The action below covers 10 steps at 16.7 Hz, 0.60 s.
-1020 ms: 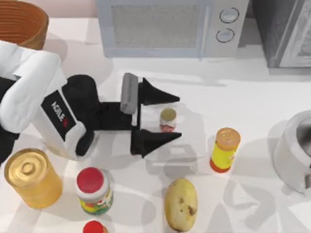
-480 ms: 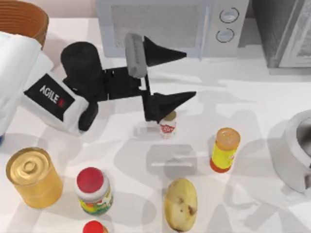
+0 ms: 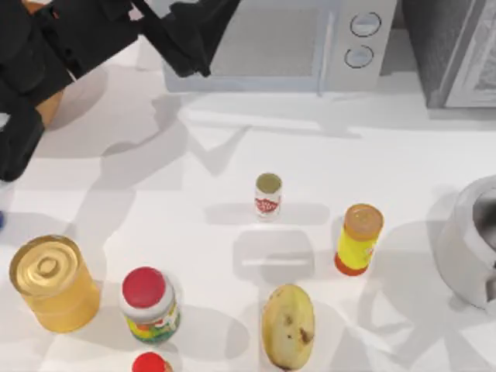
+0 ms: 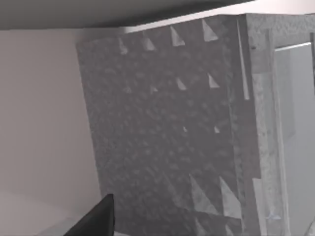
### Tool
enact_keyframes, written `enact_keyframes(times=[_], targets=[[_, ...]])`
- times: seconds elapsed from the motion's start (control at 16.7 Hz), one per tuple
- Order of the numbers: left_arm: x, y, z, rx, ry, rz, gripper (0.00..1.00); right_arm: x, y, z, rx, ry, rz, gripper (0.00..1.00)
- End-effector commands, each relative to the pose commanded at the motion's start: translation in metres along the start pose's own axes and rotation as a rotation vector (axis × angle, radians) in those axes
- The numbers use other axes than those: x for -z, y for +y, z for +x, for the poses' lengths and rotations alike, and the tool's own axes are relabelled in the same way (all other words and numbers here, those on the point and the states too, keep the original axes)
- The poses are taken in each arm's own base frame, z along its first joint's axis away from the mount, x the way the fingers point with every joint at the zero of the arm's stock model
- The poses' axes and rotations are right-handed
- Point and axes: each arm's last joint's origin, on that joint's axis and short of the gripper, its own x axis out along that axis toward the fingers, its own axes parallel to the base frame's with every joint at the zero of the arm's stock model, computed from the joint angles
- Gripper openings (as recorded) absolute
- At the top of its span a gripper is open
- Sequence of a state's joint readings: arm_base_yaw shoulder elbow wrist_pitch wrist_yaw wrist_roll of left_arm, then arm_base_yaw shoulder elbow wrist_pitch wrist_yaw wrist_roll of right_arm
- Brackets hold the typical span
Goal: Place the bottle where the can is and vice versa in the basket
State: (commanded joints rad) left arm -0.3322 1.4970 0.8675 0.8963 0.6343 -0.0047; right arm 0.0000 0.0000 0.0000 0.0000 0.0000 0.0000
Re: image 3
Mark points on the red lid jar colourful label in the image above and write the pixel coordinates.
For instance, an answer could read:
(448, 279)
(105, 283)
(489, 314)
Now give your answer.
(149, 306)

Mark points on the grey cabinet with dark inside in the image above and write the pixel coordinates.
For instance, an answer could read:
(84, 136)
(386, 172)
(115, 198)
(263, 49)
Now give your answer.
(449, 50)

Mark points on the red lid jar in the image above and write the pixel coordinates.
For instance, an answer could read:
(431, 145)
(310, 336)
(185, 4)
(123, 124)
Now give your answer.
(151, 363)

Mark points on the yellow potato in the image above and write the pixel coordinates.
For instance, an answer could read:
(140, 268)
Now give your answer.
(287, 325)

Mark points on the yellow bottle with orange cap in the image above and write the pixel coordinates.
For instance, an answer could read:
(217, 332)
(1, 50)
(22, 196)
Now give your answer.
(358, 244)

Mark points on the large gold can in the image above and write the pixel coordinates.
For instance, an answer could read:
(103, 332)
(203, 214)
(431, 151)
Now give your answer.
(54, 283)

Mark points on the red and white can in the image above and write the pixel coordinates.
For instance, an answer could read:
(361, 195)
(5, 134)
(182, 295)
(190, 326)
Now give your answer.
(268, 201)

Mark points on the pale microwave oven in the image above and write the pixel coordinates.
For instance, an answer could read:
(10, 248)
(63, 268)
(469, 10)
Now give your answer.
(271, 42)

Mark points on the round microwave knob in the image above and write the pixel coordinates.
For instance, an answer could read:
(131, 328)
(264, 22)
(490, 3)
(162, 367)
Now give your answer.
(366, 24)
(359, 57)

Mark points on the tan round object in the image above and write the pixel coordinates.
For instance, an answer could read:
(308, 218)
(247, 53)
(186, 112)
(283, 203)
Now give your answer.
(50, 108)

